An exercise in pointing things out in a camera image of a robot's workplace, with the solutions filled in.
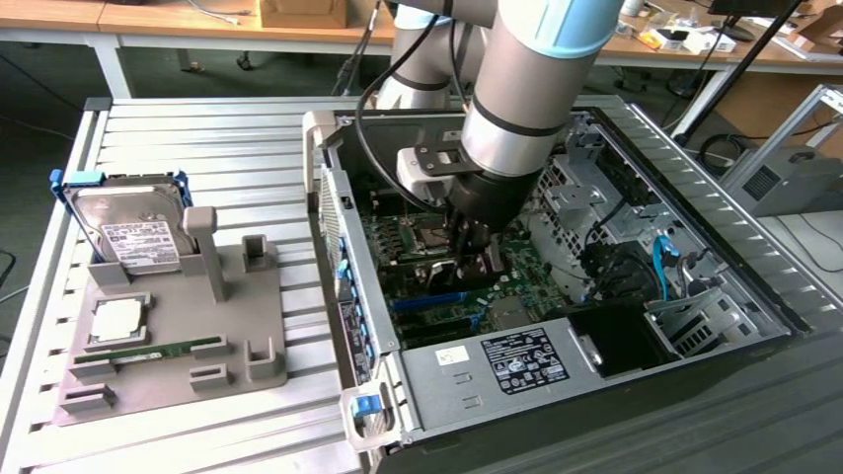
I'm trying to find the gray power supply unit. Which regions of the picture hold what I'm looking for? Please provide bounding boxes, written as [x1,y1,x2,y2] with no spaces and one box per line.
[397,318,604,432]

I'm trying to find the folded brown cardboard piece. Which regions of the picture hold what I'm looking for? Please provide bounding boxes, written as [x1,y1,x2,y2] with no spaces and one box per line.
[786,0,843,61]

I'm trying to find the blue data wire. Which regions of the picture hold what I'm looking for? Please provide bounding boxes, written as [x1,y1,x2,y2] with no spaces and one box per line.
[650,234,681,302]

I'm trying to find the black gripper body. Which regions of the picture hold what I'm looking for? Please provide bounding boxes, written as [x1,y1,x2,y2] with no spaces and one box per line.
[446,169,538,234]

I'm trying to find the plain white carton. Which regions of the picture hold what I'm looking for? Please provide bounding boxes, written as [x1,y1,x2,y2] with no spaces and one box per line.
[684,32,737,54]

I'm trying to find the gray computer tower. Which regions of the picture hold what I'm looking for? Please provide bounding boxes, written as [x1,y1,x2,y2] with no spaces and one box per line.
[720,145,843,218]

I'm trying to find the aluminium profile frame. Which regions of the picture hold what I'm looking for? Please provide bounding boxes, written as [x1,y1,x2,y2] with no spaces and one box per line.
[720,82,843,192]

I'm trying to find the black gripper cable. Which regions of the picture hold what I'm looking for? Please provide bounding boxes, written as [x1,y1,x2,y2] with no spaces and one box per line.
[353,0,462,216]

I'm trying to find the silver CPU chip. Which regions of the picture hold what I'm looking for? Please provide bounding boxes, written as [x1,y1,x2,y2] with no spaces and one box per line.
[87,300,147,345]

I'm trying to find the green motherboard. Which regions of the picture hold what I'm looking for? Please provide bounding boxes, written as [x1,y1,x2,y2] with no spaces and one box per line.
[358,195,576,350]

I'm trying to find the hanging cable with plug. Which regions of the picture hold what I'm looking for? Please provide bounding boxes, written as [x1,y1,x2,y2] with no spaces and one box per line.
[328,0,386,98]

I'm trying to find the black power wire bundle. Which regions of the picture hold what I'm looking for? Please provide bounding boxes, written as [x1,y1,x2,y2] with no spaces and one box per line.
[578,236,660,303]

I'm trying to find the black graphics card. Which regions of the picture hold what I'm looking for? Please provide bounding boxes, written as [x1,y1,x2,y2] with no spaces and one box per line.
[378,256,505,300]

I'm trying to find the blue disk caddy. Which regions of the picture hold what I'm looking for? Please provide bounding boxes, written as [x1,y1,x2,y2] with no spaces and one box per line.
[46,170,192,263]

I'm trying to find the green RAM stick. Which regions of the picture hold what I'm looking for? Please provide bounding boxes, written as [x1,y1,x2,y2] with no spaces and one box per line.
[71,343,222,369]

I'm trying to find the black cable coil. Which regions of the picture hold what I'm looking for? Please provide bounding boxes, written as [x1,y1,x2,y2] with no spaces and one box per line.
[694,132,753,174]

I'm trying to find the silver chipset heatsink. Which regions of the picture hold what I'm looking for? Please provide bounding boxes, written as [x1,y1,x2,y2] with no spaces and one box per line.
[486,295,536,331]

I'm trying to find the open black PC case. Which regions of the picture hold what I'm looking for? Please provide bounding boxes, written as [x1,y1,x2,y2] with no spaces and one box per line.
[300,106,814,474]

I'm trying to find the gray parts rack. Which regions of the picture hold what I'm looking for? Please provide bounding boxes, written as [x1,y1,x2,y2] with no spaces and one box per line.
[51,206,290,429]

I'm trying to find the perforated metal drive cage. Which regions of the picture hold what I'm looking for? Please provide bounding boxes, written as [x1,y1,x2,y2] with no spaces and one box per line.
[530,151,617,239]

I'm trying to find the CPU socket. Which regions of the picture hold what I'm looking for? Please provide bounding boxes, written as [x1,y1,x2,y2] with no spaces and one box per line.
[398,215,457,258]

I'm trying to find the white box black panel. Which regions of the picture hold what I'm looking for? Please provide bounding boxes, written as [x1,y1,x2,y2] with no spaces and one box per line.
[641,27,689,51]

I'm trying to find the wooden desk white legs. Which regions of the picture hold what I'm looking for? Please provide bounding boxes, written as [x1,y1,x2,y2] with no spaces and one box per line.
[0,0,396,100]

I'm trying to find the blue expansion slot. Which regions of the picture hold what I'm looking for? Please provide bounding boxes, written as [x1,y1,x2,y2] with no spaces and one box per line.
[389,291,472,312]

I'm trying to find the metal disk bay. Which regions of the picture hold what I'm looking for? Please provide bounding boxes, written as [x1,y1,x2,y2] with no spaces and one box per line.
[642,283,758,359]

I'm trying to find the gray wrist camera box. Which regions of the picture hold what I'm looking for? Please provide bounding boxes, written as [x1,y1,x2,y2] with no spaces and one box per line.
[396,140,486,211]

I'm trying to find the wooden desk with clutter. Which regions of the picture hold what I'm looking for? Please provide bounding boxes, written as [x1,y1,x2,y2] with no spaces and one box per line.
[590,0,843,142]

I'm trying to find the black monitor with stand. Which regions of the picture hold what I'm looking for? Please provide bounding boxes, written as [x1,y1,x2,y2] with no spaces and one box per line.
[706,0,801,42]

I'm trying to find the black slanted tripod pole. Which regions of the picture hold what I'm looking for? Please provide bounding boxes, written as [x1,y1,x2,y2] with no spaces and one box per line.
[669,0,809,145]

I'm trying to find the silver hard disk drive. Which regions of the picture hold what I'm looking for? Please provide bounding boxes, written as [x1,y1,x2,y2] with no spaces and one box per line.
[67,185,182,277]

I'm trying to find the blue case latch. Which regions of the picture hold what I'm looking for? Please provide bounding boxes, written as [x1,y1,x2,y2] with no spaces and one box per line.
[349,394,381,419]

